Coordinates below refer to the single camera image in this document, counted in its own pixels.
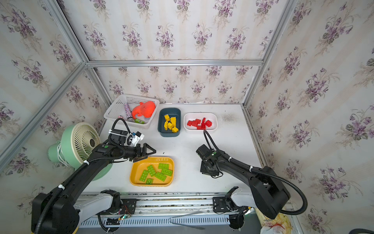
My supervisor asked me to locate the green lego plate long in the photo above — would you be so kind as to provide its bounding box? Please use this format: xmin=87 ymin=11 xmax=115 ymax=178
xmin=154 ymin=172 xmax=167 ymax=182

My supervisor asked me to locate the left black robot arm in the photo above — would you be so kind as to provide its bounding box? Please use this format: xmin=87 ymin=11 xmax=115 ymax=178
xmin=31 ymin=125 xmax=156 ymax=234

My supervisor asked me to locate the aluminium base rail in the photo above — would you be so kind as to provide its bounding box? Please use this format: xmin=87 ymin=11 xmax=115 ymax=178
xmin=81 ymin=193 xmax=239 ymax=231

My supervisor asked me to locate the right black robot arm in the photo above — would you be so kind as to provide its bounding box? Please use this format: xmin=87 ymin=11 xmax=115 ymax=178
xmin=196 ymin=130 xmax=308 ymax=230

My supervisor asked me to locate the green desk fan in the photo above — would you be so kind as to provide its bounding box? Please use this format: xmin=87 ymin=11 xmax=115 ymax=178
xmin=47 ymin=122 xmax=100 ymax=169

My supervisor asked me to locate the snack bag red top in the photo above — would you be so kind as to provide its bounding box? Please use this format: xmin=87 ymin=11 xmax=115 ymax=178
xmin=255 ymin=208 xmax=293 ymax=234

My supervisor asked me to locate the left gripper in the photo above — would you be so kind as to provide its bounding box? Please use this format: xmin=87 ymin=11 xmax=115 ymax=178
xmin=118 ymin=143 xmax=156 ymax=161

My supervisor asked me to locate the green marker in basket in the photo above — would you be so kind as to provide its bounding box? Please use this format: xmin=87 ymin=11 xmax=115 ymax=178
xmin=134 ymin=119 xmax=145 ymax=124

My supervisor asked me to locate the purple bottle in basket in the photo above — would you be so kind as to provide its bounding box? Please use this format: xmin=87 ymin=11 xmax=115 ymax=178
xmin=124 ymin=103 xmax=132 ymax=120

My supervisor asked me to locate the white plastic tray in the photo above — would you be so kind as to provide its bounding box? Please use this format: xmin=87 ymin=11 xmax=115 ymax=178
xmin=183 ymin=112 xmax=218 ymax=133

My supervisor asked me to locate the white perforated basket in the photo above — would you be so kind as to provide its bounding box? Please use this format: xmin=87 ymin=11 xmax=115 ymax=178
xmin=104 ymin=94 xmax=160 ymax=129

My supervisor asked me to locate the yellow plastic tray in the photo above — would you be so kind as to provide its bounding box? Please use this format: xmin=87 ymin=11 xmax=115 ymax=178
xmin=130 ymin=157 xmax=174 ymax=187

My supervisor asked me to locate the green lego brick small square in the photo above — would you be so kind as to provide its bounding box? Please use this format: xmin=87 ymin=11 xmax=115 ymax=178
xmin=146 ymin=178 xmax=153 ymax=185

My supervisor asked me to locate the dark blue plastic tray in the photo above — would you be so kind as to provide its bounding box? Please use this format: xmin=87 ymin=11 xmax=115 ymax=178
xmin=158 ymin=108 xmax=182 ymax=137

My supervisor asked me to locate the red toy in basket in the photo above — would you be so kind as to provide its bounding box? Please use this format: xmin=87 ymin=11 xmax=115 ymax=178
xmin=132 ymin=101 xmax=156 ymax=119

